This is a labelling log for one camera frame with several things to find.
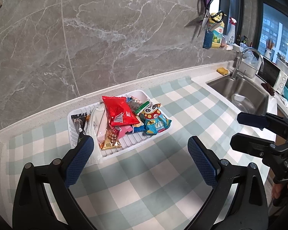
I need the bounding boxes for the white long snack packet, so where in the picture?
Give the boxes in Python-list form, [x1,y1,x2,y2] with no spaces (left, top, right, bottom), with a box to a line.
[86,103,108,149]

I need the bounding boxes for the purple-handled scissors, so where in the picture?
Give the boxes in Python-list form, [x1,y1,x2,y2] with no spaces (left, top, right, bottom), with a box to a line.
[197,0,213,37]

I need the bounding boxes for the pink snack packet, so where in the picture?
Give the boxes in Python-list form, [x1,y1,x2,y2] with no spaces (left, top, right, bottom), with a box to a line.
[95,124,134,142]

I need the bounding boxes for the green checkered tablecloth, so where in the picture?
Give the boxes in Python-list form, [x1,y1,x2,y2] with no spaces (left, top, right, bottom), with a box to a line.
[4,76,274,230]

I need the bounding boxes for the white microwave oven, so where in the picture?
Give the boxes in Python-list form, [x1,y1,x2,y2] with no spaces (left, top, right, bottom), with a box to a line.
[257,57,288,94]

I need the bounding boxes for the black-handled scissors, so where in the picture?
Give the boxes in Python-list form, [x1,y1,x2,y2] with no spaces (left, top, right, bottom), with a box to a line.
[208,10,225,31]

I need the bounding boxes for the blue bread snack packet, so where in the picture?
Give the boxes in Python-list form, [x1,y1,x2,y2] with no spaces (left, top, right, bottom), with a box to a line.
[132,125,146,133]

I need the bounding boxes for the steel sink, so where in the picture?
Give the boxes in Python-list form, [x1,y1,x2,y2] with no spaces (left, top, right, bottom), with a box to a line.
[207,76,269,115]

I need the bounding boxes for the yellow sponge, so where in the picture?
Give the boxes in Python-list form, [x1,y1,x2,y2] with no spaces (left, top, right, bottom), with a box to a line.
[216,67,229,76]

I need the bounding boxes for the gold snack packet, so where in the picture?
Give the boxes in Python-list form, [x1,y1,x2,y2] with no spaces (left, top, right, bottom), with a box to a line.
[100,136,122,150]

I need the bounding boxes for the white spray bottle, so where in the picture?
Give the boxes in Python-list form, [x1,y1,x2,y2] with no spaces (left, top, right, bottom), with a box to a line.
[227,17,237,46]

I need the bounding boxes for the person's right hand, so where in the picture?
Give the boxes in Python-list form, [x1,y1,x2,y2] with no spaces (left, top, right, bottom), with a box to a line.
[271,180,288,200]

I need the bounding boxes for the white plastic tray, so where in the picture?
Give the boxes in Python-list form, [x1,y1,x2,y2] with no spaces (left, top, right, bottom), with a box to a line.
[67,90,172,166]

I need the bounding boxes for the blue panda walnut packet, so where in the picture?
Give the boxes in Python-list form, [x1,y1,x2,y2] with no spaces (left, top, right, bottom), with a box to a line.
[139,103,172,135]

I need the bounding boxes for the chrome faucet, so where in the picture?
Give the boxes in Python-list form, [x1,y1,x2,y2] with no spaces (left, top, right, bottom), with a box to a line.
[230,47,264,80]

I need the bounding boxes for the dark red chocolate packet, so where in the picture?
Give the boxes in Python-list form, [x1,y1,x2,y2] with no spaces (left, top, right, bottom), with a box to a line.
[105,125,118,139]

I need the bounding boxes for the yellow oil bottle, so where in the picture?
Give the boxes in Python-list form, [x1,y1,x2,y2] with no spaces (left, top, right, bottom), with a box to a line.
[212,21,224,48]

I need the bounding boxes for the red snack bag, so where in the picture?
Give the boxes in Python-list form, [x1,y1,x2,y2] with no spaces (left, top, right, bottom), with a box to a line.
[102,96,139,127]

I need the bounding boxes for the black snack packet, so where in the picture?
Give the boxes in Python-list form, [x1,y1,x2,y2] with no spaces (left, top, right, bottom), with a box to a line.
[71,113,87,143]

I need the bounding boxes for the blue hanging holder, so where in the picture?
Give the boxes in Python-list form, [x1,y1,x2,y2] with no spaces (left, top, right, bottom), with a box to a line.
[203,30,214,49]

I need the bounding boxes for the green-edged sunflower seed packet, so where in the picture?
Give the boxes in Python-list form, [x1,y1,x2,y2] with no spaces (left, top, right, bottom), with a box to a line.
[127,101,150,115]

